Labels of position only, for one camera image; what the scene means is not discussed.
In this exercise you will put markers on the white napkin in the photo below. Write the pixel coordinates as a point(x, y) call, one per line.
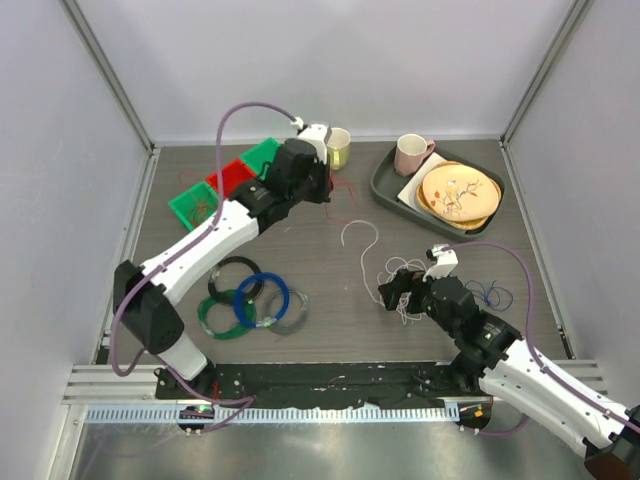
point(407, 194)

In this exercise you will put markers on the bird pattern plate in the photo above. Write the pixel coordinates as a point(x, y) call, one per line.
point(460, 192)

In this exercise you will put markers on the near green bin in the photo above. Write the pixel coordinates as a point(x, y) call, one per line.
point(195, 205)

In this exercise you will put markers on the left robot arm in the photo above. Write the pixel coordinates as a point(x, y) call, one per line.
point(145, 296)

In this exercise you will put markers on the pink mug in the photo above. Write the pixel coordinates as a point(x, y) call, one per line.
point(411, 151)

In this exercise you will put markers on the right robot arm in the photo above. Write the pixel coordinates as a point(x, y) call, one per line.
point(496, 357)

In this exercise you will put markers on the red bin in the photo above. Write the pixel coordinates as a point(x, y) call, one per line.
point(234, 174)

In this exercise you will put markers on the left aluminium frame post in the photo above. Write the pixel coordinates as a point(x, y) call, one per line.
point(86, 33)

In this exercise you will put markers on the yellow-green mug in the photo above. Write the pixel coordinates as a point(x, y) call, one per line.
point(338, 147)

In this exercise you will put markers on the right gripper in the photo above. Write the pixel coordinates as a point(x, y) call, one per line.
point(401, 283)

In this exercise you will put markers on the slotted cable duct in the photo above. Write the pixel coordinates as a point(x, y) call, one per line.
point(189, 415)

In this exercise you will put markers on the dark grey tray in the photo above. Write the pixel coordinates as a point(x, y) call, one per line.
point(385, 185)

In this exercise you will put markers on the aluminium frame post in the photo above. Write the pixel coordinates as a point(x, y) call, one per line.
point(571, 21)
point(86, 33)

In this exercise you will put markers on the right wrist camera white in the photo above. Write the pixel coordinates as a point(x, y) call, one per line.
point(444, 261)

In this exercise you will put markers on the far green bin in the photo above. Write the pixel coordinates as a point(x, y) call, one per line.
point(260, 157)

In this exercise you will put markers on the right aluminium frame post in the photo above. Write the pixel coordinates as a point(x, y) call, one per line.
point(571, 21)

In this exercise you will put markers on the green bin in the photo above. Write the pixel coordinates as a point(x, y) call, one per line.
point(260, 157)
point(195, 205)

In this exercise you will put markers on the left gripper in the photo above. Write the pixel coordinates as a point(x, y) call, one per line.
point(323, 170)

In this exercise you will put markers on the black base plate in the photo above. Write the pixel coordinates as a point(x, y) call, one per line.
point(337, 386)

